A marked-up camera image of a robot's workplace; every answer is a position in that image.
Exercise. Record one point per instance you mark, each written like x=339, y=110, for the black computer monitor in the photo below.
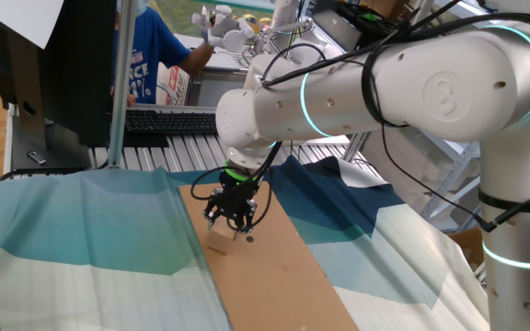
x=81, y=69

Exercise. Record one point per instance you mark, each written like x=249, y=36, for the grey metal cabinet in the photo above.
x=219, y=92

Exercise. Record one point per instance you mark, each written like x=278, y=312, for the silver usb stick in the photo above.
x=37, y=158

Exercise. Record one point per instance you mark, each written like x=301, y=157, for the white foam packaging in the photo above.
x=398, y=165

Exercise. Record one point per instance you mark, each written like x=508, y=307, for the open brown cardboard box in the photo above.
x=469, y=243

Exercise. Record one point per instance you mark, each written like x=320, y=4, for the bare person forearm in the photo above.
x=198, y=60

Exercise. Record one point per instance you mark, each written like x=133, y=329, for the brown cardboard sheet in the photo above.
x=283, y=285

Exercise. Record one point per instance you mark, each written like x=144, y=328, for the white metal shelf rack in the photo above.
x=458, y=151

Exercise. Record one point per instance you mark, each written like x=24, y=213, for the white robotic hand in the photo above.
x=228, y=37

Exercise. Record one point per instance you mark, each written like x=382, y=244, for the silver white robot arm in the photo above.
x=430, y=92

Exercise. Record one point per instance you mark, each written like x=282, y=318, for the person in blue shirt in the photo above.
x=150, y=55

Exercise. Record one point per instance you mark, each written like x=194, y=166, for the yellow plastic toy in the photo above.
x=251, y=19

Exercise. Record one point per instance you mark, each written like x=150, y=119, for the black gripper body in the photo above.
x=239, y=193

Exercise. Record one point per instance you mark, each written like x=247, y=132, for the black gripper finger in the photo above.
x=214, y=209
x=246, y=218

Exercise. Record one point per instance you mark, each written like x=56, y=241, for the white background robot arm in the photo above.
x=285, y=14

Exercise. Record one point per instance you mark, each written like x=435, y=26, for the light wooden cube block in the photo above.
x=221, y=241

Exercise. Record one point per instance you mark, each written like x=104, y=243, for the white carton red print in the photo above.
x=173, y=85

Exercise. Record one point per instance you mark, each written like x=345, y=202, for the white paper sheet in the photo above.
x=26, y=18

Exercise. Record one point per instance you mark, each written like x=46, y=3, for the black keyboard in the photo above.
x=173, y=123

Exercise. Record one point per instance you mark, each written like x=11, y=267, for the blue green white tablecloth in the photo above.
x=85, y=220

